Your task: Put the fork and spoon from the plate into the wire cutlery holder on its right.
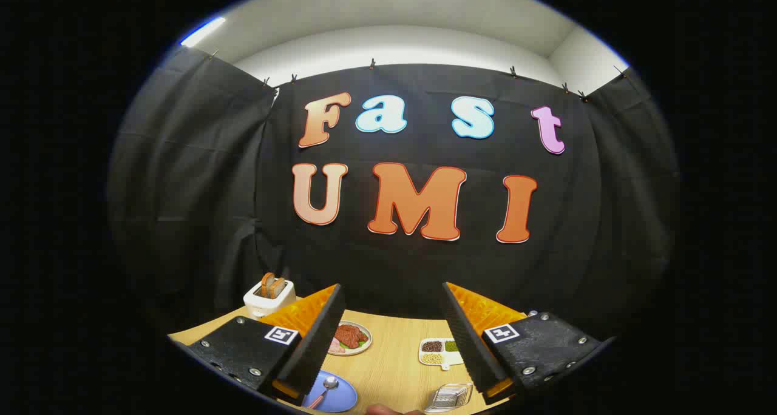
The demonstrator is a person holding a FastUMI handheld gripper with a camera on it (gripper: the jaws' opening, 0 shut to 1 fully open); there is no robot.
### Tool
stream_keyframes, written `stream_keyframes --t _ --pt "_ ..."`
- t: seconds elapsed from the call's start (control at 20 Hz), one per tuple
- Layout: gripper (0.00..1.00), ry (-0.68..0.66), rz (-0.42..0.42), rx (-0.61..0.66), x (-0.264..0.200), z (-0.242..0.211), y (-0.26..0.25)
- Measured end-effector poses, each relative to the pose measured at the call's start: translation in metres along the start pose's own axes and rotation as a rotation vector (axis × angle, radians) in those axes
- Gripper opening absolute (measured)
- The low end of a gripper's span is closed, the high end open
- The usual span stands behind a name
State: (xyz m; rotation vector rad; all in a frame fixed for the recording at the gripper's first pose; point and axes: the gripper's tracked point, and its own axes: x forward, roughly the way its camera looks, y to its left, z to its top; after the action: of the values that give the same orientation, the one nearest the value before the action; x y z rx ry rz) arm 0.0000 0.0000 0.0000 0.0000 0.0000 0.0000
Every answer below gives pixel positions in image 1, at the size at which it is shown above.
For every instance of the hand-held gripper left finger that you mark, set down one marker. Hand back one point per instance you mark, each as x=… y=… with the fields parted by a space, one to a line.
x=318 y=342

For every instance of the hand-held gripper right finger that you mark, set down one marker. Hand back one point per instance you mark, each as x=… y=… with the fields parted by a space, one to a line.
x=467 y=342

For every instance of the oval plate of meat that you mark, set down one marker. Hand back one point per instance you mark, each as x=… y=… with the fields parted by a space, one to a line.
x=351 y=337

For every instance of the white divided tray of beans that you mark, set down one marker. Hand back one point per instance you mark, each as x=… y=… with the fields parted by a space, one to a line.
x=432 y=349

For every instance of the blue plate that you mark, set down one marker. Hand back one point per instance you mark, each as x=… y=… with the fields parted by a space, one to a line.
x=341 y=398

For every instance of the white toaster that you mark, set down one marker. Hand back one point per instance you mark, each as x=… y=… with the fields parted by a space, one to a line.
x=258 y=306

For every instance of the brown toast slice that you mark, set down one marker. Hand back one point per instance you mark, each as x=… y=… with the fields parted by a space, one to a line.
x=273 y=286

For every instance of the black backdrop cloth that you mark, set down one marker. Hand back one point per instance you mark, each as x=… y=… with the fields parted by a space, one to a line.
x=425 y=269

